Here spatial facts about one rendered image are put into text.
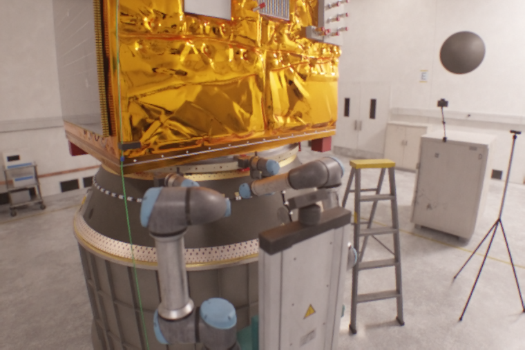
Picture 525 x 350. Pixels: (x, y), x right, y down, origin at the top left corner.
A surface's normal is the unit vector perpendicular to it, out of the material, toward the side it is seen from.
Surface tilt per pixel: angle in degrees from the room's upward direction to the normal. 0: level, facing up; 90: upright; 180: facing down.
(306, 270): 90
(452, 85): 90
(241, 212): 62
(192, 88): 84
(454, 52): 90
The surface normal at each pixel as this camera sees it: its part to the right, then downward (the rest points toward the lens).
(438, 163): -0.71, 0.15
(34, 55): 0.70, 0.15
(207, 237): 0.18, -0.27
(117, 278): -0.37, 0.20
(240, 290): 0.36, 0.20
